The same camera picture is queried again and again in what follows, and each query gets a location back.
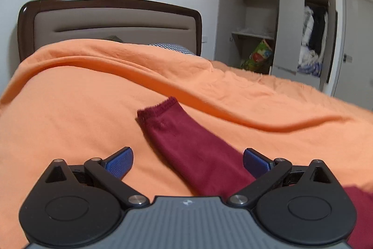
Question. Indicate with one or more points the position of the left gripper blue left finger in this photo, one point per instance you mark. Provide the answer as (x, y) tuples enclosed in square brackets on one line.
[(119, 163)]

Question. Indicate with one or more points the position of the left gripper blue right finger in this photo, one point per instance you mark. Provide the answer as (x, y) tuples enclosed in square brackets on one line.
[(256, 163)]

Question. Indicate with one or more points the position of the dark red garment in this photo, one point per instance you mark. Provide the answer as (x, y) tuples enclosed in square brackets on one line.
[(295, 203)]

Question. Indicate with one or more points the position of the hanging clothes in wardrobe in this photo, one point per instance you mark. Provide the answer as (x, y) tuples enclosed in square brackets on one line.
[(313, 43)]

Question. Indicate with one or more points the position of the orange bed blanket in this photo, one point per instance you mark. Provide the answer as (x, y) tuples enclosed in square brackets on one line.
[(79, 99)]

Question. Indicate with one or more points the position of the colourful bag in wardrobe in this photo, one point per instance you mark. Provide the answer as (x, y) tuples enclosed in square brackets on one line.
[(258, 57)]

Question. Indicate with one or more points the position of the grey room door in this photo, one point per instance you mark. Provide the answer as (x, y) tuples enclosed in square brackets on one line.
[(354, 78)]

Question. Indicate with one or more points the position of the blue white checkered pillow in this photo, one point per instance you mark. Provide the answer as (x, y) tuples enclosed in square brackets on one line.
[(174, 47)]

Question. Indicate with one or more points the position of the dark wood padded headboard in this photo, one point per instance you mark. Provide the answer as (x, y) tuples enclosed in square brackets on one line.
[(42, 22)]

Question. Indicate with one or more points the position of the grey built-in wardrobe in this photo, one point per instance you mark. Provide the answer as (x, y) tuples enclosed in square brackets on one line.
[(242, 24)]

